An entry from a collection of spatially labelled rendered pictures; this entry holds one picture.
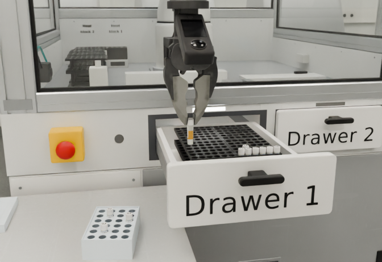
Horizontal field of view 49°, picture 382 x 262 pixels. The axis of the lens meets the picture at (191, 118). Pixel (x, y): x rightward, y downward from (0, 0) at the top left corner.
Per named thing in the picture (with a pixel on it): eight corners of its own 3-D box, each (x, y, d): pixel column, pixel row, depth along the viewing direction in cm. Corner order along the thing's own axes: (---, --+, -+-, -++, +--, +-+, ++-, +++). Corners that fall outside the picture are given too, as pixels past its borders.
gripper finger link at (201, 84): (203, 116, 80) (201, 68, 78) (211, 124, 75) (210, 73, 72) (187, 118, 80) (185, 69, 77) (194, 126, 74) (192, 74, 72)
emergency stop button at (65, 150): (75, 159, 90) (74, 142, 89) (55, 161, 90) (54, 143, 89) (76, 155, 93) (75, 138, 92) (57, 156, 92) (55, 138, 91)
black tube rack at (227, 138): (280, 184, 82) (282, 153, 81) (191, 191, 79) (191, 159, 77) (245, 149, 103) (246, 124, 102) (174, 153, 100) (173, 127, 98)
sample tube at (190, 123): (186, 142, 76) (186, 118, 75) (192, 142, 77) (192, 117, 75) (187, 145, 75) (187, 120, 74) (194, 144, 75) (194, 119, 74)
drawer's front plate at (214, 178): (332, 213, 74) (337, 154, 72) (168, 229, 69) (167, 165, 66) (327, 209, 76) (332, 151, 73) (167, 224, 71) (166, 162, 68)
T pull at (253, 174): (285, 183, 67) (285, 175, 67) (239, 187, 66) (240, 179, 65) (276, 175, 70) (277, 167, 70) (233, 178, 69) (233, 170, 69)
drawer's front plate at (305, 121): (381, 147, 110) (386, 106, 108) (276, 154, 105) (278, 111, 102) (377, 145, 112) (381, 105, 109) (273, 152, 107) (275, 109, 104)
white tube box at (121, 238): (132, 260, 71) (131, 239, 70) (82, 260, 71) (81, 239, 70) (140, 223, 83) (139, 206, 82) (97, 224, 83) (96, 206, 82)
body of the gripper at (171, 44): (202, 67, 80) (202, 1, 77) (214, 74, 72) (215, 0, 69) (162, 69, 78) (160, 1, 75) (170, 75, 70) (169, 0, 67)
